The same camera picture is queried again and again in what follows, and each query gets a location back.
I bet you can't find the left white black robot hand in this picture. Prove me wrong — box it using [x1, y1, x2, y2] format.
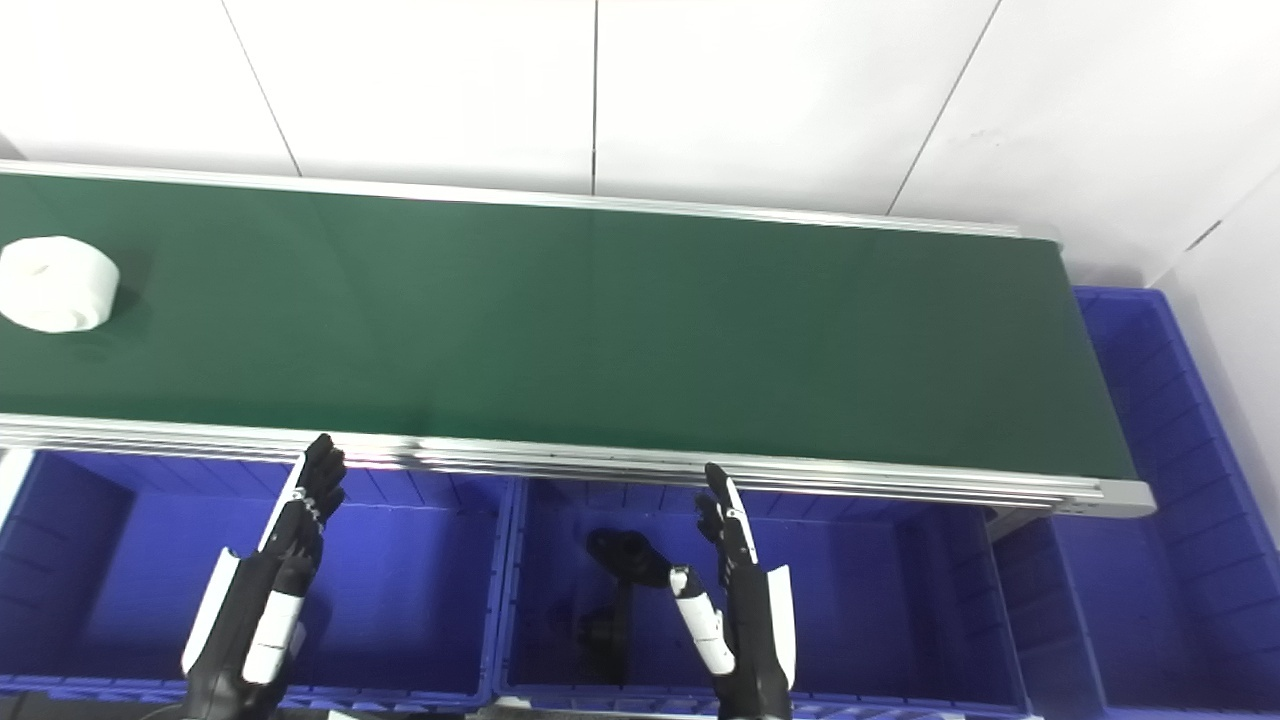
[180, 433, 348, 720]

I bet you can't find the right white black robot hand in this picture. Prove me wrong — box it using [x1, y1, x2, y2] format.
[668, 462, 798, 720]

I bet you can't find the black plastic part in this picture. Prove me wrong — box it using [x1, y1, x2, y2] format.
[578, 528, 673, 686]

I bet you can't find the green conveyor belt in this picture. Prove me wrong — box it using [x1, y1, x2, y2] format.
[0, 160, 1158, 519]
[0, 172, 1138, 481]

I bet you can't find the white cylindrical plastic part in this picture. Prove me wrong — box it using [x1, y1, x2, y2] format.
[0, 236, 121, 334]

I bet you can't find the blue plastic bin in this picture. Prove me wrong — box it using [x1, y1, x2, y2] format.
[0, 450, 516, 713]
[995, 287, 1280, 720]
[495, 478, 1031, 719]

